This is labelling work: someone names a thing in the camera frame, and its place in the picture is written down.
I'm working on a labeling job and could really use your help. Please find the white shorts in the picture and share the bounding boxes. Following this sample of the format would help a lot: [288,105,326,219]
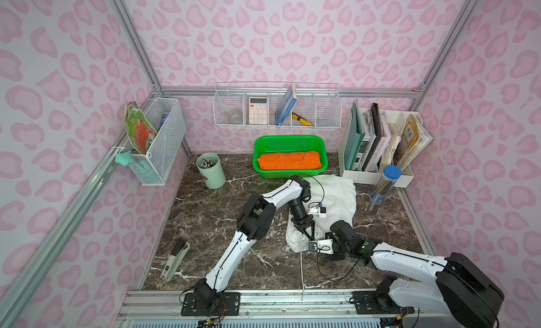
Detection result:
[286,174,356,253]

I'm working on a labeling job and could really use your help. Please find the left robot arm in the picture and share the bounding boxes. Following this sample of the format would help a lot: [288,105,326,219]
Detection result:
[194,175,316,309]

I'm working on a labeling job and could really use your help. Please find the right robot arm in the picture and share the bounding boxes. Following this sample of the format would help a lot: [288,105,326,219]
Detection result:
[318,221,504,327]

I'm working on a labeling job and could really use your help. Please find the orange folded cloth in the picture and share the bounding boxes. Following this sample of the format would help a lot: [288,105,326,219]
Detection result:
[257,151,322,171]

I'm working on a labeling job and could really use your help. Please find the green plastic basket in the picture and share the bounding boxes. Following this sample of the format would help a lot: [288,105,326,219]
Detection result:
[253,135,328,179]

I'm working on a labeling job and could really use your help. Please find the clear tube with blue cap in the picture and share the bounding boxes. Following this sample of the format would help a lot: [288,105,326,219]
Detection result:
[370,165,402,204]

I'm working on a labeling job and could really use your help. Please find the teal folder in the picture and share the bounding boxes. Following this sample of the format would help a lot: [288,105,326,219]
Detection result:
[345,102,365,170]

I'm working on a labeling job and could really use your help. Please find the yellow utility knife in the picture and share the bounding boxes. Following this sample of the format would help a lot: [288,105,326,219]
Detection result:
[292,113,313,126]

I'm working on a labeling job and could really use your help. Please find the white desktop file organizer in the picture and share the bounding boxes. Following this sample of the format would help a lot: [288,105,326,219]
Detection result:
[338,103,433,189]

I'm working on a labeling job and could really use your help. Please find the green pen cup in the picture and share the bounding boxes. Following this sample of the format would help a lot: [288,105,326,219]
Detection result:
[196,153,226,189]

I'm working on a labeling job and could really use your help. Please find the blue book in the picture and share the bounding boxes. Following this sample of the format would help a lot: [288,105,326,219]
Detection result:
[275,83,297,126]

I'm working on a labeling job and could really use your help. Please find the white pink calculator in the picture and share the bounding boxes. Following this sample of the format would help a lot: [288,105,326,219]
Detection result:
[248,97,269,125]

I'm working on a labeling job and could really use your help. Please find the grey stapler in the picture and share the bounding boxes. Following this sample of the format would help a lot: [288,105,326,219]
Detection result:
[161,239,190,281]

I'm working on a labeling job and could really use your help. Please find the brown paper envelopes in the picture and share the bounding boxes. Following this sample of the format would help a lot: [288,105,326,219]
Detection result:
[394,115,433,170]

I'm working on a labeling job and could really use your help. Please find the black binder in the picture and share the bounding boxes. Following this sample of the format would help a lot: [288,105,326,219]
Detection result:
[362,102,382,171]

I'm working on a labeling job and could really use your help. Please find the green red snack bag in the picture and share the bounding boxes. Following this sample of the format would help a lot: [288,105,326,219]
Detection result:
[124,102,158,155]

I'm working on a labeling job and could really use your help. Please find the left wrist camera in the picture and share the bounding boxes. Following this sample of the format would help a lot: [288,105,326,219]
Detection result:
[308,203,327,219]

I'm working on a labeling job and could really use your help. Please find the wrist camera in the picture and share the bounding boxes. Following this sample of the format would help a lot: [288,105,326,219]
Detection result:
[308,239,334,255]
[308,203,327,219]

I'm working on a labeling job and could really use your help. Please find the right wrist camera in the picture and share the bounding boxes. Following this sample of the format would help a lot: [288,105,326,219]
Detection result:
[308,239,334,255]

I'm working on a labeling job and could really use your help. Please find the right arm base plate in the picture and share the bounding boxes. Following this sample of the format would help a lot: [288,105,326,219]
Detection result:
[349,291,390,315]

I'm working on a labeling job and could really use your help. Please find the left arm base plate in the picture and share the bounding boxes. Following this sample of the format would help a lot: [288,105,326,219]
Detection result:
[181,292,241,317]

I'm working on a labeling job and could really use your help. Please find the white mesh wall basket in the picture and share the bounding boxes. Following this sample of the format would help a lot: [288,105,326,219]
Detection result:
[128,98,187,186]

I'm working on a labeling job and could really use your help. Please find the mint green wall hook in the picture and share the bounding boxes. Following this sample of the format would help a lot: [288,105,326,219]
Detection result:
[114,150,135,167]

